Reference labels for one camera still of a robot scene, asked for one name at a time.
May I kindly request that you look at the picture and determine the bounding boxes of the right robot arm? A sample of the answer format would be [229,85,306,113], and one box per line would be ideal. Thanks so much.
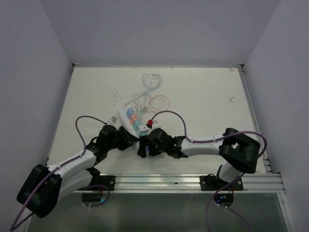
[137,128,260,191]

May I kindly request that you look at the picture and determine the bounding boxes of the light blue plug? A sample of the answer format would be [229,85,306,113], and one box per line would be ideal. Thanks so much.
[126,108,135,118]

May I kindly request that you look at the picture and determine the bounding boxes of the white power strip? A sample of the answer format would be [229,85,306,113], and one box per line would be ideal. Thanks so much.
[117,107,150,138]

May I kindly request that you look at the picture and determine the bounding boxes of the teal plug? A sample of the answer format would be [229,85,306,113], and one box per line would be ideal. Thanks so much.
[132,121,141,131]

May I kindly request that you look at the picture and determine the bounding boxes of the salmon pink plug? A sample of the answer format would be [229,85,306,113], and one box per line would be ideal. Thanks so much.
[129,115,139,125]

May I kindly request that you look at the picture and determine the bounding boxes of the aluminium mounting rail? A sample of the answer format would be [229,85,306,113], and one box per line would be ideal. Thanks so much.
[72,173,287,194]

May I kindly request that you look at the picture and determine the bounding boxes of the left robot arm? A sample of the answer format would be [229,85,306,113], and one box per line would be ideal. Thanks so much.
[16,125,139,218]

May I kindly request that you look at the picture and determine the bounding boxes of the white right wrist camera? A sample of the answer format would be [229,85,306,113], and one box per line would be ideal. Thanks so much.
[146,119,161,131]

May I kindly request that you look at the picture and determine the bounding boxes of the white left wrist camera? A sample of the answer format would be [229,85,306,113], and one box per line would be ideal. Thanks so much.
[106,116,117,126]

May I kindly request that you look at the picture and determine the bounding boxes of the thin coloured charger cables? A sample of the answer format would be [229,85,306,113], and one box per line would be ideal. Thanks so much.
[124,72,173,116]

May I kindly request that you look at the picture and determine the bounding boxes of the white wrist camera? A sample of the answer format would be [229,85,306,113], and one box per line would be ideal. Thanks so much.
[146,119,161,131]
[106,116,117,126]

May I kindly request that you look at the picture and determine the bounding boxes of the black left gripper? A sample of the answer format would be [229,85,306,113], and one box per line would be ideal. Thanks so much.
[106,125,139,151]

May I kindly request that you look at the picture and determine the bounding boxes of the white plug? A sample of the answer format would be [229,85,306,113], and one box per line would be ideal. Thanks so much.
[137,126,149,136]

